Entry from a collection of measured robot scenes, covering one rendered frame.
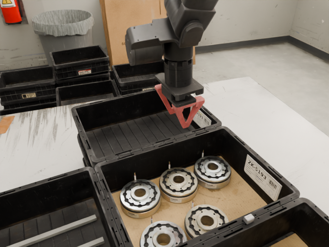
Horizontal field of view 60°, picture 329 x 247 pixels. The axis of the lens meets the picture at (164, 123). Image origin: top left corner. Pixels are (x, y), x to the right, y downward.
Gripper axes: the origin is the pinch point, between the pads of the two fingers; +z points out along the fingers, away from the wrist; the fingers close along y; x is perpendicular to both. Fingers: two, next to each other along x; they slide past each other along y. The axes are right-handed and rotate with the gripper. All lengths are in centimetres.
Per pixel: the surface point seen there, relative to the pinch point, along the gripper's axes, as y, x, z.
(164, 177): -2.6, -3.2, 20.3
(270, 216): 23.0, 8.9, 13.7
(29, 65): -289, -36, 92
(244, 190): 8.7, 15.1, 23.9
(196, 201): 6.2, 1.6, 23.4
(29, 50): -289, -31, 75
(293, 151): -7, 54, 38
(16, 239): -2.5, -41.0, 22.0
